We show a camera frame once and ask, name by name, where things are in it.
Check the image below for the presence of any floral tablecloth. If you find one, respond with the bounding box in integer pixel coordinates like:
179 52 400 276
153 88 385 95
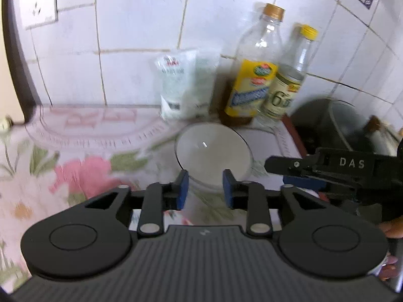
1 107 306 293

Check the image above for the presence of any right hand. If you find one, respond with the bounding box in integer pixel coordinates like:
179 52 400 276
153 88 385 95
378 216 403 281

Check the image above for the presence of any large white ribbed bowl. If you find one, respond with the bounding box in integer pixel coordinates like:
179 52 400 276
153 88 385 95
175 122 253 192

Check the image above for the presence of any cooking wine bottle yellow label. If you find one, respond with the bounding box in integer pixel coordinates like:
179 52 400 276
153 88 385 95
219 4 285 127

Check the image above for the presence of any white salt bag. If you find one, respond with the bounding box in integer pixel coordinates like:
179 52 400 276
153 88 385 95
154 48 220 121

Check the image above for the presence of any white vinegar bottle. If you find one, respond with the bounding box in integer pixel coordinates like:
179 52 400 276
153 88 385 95
257 25 318 127

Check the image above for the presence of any cleaver with cream handle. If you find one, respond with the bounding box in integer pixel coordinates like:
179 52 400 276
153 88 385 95
0 117 13 133

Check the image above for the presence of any cream cutting board black rim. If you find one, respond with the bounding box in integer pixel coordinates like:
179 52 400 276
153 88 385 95
1 0 40 126

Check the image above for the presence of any black wok with lid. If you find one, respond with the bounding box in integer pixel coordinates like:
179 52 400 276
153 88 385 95
290 98 397 156

